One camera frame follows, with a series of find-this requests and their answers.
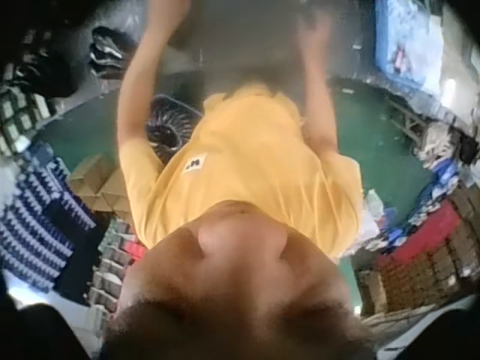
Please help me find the person's right hand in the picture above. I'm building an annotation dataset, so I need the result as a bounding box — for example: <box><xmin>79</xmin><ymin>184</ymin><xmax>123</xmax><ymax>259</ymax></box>
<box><xmin>298</xmin><ymin>10</ymin><xmax>335</xmax><ymax>52</ymax></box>

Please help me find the person's left hand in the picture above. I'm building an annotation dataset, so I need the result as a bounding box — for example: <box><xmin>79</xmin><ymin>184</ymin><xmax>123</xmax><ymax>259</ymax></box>
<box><xmin>147</xmin><ymin>0</ymin><xmax>193</xmax><ymax>28</ymax></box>

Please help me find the heap of mixed clothing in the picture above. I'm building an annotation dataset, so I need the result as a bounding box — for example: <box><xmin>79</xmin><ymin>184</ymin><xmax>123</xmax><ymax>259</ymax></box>
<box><xmin>414</xmin><ymin>119</ymin><xmax>480</xmax><ymax>188</ymax></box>

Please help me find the pile of black white shoes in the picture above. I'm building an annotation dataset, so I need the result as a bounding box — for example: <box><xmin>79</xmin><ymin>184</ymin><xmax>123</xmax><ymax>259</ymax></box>
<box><xmin>88</xmin><ymin>25</ymin><xmax>131</xmax><ymax>80</ymax></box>

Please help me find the stack of red brown boxes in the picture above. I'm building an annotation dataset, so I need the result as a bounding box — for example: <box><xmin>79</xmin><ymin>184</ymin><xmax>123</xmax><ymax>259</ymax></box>
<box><xmin>354</xmin><ymin>187</ymin><xmax>480</xmax><ymax>320</ymax></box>

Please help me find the heap of brown cardboard boxes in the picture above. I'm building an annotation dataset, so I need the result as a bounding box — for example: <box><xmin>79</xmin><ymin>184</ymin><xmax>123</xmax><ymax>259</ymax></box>
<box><xmin>69</xmin><ymin>152</ymin><xmax>132</xmax><ymax>222</ymax></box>

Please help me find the black heap of goods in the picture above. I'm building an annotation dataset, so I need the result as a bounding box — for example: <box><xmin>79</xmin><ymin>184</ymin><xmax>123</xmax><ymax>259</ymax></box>
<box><xmin>14</xmin><ymin>25</ymin><xmax>91</xmax><ymax>99</ymax></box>

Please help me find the stack of green white boxes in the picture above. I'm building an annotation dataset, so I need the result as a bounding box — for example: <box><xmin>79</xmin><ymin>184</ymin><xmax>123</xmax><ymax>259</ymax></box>
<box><xmin>0</xmin><ymin>63</ymin><xmax>57</xmax><ymax>155</ymax></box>

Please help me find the row of open shoe boxes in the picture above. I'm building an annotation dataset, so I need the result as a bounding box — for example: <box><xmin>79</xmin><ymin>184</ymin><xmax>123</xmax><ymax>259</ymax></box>
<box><xmin>84</xmin><ymin>219</ymin><xmax>149</xmax><ymax>320</ymax></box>

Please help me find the metal frame rack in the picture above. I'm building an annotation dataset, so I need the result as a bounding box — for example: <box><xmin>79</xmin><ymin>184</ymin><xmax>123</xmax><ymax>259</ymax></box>
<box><xmin>378</xmin><ymin>91</ymin><xmax>432</xmax><ymax>146</ymax></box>

